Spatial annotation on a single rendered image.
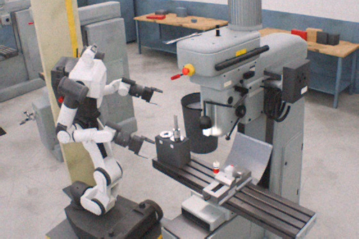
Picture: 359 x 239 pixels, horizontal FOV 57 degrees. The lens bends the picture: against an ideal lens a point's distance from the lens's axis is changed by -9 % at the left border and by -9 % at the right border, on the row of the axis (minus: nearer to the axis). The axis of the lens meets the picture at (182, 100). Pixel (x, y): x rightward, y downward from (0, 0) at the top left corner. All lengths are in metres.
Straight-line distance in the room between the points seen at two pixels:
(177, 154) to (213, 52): 0.93
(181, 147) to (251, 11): 1.02
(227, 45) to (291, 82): 0.43
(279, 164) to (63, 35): 2.13
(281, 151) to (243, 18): 0.98
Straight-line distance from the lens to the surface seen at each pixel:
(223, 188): 2.19
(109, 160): 2.35
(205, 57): 1.74
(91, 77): 2.02
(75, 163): 3.73
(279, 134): 2.42
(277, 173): 2.59
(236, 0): 2.01
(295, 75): 1.97
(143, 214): 2.66
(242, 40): 1.90
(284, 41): 2.37
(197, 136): 4.22
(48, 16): 3.22
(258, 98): 2.18
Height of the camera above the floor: 2.36
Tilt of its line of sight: 24 degrees down
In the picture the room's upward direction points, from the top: 4 degrees counter-clockwise
